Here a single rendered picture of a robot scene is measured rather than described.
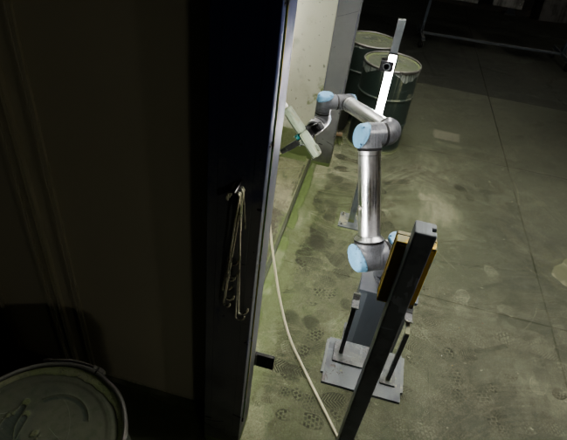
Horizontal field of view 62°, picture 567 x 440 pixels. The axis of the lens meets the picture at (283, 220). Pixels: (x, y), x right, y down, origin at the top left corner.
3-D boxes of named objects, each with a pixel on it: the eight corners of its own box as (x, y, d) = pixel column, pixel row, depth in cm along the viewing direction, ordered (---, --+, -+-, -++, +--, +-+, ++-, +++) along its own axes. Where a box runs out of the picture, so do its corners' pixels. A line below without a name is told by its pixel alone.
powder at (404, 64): (361, 51, 483) (362, 50, 482) (412, 57, 487) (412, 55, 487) (369, 71, 441) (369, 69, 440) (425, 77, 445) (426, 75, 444)
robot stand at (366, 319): (390, 335, 307) (418, 264, 267) (387, 374, 283) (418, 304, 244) (344, 323, 311) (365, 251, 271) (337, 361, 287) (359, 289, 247)
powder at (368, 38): (401, 40, 528) (402, 39, 527) (391, 53, 487) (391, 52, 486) (355, 30, 540) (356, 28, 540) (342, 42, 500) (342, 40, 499)
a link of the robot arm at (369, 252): (390, 272, 238) (393, 121, 221) (359, 278, 233) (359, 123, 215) (375, 264, 252) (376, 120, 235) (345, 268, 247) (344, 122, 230)
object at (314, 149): (295, 167, 272) (324, 151, 257) (292, 171, 269) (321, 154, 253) (247, 94, 263) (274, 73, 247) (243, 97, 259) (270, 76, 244)
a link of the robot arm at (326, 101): (333, 89, 276) (329, 109, 283) (314, 90, 272) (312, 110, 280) (340, 96, 269) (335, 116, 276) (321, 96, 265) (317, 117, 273)
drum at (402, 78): (343, 126, 537) (360, 47, 483) (393, 130, 542) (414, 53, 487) (349, 152, 492) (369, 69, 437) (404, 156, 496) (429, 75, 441)
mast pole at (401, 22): (347, 223, 396) (397, 19, 295) (348, 219, 400) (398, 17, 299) (353, 223, 396) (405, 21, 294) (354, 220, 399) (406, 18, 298)
